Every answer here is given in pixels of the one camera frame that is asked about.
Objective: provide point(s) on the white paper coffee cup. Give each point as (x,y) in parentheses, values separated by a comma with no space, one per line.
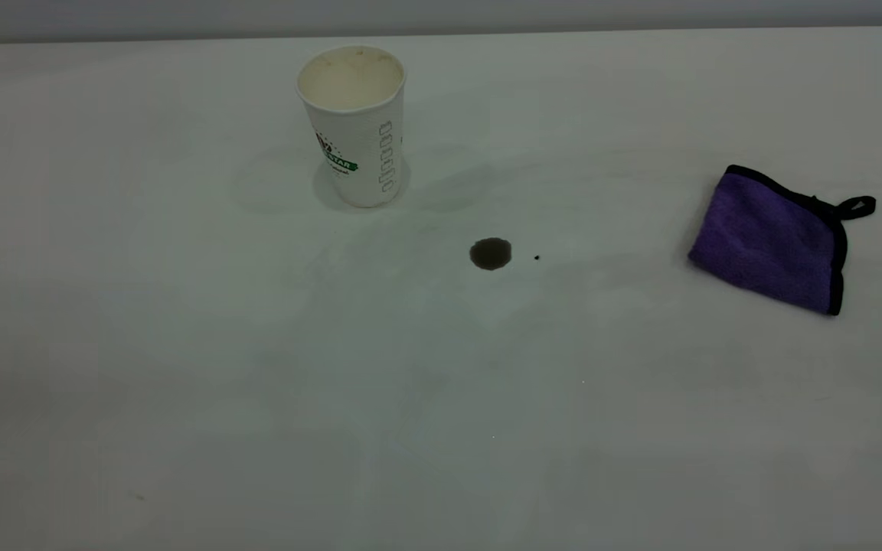
(357,138)

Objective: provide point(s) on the purple cloth with black trim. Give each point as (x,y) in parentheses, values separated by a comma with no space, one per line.
(770,245)

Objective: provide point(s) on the brown coffee spill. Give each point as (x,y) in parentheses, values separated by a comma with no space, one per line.
(491,253)

